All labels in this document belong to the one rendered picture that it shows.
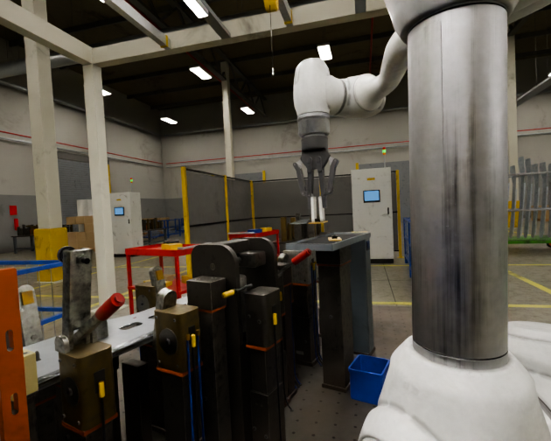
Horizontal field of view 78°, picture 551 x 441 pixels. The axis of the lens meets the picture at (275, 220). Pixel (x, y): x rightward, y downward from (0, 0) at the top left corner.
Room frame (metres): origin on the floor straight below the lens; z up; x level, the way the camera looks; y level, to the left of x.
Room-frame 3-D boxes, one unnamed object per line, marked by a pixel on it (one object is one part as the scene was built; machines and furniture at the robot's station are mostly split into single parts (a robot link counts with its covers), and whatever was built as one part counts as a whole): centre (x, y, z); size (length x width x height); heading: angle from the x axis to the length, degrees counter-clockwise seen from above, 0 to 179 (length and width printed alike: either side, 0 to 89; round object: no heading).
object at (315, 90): (0.97, -0.13, 1.60); 0.13 x 0.11 x 0.16; 116
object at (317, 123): (0.97, -0.12, 1.49); 0.09 x 0.09 x 0.06
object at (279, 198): (8.19, -1.13, 1.00); 3.64 x 0.14 x 2.00; 75
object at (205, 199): (7.00, 1.00, 1.00); 3.44 x 0.14 x 2.00; 165
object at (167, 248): (3.50, 1.11, 0.49); 0.81 x 0.46 x 0.98; 59
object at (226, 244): (0.85, 0.10, 0.94); 0.18 x 0.13 x 0.49; 149
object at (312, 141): (0.97, -0.12, 1.42); 0.08 x 0.07 x 0.09; 69
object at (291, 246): (1.06, -0.18, 1.16); 0.37 x 0.14 x 0.02; 149
